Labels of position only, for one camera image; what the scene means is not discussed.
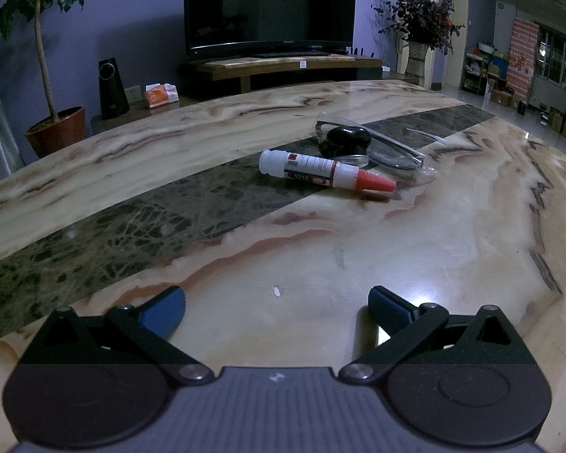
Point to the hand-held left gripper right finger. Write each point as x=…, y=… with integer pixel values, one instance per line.
x=386, y=306

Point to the black router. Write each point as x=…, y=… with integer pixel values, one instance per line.
x=359, y=51

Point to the dark low side cabinet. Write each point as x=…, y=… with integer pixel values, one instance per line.
x=146, y=118

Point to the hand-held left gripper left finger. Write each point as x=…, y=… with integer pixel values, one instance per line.
x=165, y=309

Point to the black speaker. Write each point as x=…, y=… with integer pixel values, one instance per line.
x=113, y=89

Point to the orange tissue pack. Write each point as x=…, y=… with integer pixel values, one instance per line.
x=160, y=96

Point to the white glue bottle red tip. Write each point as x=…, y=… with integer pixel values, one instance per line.
x=311, y=167

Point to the black glossy mouse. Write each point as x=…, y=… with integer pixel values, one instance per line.
x=344, y=138

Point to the clear plastic wrapper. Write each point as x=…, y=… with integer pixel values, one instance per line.
x=422, y=171

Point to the barred window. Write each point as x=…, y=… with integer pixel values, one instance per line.
x=553, y=52

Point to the red brick pattern panel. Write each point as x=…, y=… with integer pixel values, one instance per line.
x=522, y=56

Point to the potted tree terracotta pot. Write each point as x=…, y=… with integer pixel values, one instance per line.
x=55, y=132

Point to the storage shelf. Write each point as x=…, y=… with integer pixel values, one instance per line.
x=485, y=71

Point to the wall socket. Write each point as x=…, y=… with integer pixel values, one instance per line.
x=133, y=94

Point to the dried bouquet in vase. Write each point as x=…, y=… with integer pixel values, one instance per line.
x=419, y=14

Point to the wooden television stand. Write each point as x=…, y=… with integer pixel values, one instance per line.
x=274, y=68

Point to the black flat television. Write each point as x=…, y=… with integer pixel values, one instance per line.
x=270, y=4

